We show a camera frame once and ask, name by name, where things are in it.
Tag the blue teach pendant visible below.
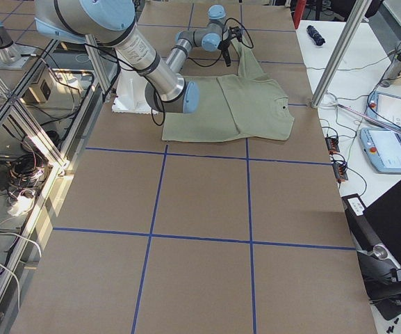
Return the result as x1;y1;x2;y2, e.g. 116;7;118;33
366;91;401;128
359;128;401;174

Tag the brown table cover mat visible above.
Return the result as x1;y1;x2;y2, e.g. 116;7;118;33
11;5;376;333

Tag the aluminium frame post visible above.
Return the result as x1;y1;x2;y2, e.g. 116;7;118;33
311;0;372;109

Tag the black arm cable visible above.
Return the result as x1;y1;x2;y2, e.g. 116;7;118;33
186;20;255;67

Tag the folded dark blue umbrella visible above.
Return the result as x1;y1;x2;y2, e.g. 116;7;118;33
306;25;325;47

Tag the green long-sleeve shirt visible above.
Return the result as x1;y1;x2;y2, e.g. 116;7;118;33
162;42;294;143

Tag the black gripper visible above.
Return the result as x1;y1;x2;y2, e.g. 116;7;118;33
218;25;234;66

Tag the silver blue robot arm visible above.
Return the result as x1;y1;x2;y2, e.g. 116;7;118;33
165;4;233;73
35;0;199;113

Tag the black laptop computer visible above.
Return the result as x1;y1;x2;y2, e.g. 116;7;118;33
342;180;401;320

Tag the upper blue teach pendant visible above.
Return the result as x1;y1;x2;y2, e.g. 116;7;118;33
366;91;401;128

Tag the lower blue teach pendant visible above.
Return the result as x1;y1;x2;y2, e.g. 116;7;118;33
359;128;401;174

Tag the metal water bottle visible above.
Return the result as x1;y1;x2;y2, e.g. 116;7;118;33
384;51;401;81

